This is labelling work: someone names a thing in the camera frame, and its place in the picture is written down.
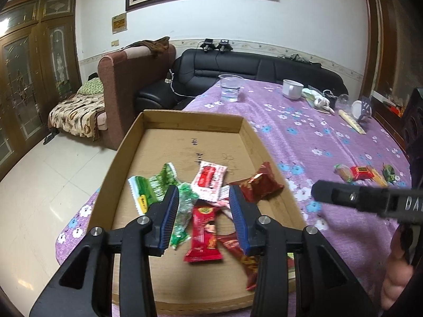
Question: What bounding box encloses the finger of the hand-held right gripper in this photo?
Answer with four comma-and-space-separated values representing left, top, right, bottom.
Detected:
311, 180, 389, 217

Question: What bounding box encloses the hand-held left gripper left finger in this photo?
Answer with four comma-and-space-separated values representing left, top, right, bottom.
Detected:
29, 184, 181, 317

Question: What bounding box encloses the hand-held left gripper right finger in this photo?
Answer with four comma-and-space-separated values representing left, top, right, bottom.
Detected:
229, 185, 377, 317

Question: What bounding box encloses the large white red snack packet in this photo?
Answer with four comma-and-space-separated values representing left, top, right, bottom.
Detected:
215, 185, 237, 222

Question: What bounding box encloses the red figure-print snack packet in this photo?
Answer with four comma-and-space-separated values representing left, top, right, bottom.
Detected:
183, 205, 223, 263

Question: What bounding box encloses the dark red foil snack packet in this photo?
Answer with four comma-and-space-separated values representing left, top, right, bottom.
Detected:
229, 162, 285, 203

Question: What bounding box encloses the small white red snack packet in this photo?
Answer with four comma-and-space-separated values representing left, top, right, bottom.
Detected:
191, 160, 228, 202

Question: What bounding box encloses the cardboard box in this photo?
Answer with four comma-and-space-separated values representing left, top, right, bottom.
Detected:
86, 110, 306, 316

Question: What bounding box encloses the person's right hand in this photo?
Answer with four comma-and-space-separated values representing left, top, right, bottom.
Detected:
380, 223, 415, 311

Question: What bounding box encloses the clear green cake packet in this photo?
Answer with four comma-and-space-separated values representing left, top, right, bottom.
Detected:
333, 163, 353, 183

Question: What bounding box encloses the red black-label snack packet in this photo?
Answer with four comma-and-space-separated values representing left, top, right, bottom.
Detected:
350, 165, 374, 180

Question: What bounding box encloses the cream and green snack packet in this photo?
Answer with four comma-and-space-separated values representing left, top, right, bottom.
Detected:
127, 175, 169, 215

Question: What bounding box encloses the small green foil packet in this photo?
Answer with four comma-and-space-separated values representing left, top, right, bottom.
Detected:
381, 163, 397, 182

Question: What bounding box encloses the yellow snack packet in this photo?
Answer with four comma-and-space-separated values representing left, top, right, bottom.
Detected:
367, 168, 389, 188

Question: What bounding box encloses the cream tube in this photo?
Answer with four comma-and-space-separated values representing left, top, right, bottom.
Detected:
337, 109, 367, 135

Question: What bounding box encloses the purple floral tablecloth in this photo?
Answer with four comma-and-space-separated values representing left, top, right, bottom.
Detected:
54, 78, 413, 317

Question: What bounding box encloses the white bowl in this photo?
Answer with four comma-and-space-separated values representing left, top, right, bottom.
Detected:
350, 100, 372, 119

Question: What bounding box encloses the wooden side cabinet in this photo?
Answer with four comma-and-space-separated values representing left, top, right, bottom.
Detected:
372, 91, 412, 159

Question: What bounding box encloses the black slotted spatula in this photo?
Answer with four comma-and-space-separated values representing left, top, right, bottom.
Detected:
358, 96, 373, 123

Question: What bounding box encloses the small black device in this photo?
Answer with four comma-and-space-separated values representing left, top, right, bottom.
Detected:
322, 90, 338, 108

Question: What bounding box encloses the white mug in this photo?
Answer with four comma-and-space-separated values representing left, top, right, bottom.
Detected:
282, 80, 305, 100

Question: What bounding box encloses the brown armchair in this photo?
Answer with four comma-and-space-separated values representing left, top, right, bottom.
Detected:
97, 44, 177, 151

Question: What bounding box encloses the clear plastic cup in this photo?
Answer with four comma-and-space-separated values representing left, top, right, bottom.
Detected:
218, 74, 244, 103

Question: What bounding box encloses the printed blanket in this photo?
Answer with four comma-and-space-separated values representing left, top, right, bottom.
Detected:
48, 92, 106, 139

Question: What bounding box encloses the green patterned pillow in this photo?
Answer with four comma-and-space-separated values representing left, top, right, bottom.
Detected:
77, 77, 104, 96

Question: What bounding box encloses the black leather sofa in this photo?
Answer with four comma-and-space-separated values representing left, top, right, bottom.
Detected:
136, 48, 349, 110

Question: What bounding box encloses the brown clothing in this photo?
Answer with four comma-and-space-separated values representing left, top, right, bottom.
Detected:
122, 36, 171, 57

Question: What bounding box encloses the wooden glass-door wardrobe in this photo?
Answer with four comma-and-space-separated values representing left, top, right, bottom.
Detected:
0, 0, 83, 182

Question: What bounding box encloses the white charger cable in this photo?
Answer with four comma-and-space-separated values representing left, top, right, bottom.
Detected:
163, 69, 195, 98

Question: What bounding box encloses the wooden door frame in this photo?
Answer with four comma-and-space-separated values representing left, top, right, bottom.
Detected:
360, 0, 399, 100

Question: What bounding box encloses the small wall plaque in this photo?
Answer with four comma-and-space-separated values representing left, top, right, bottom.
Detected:
112, 12, 128, 34

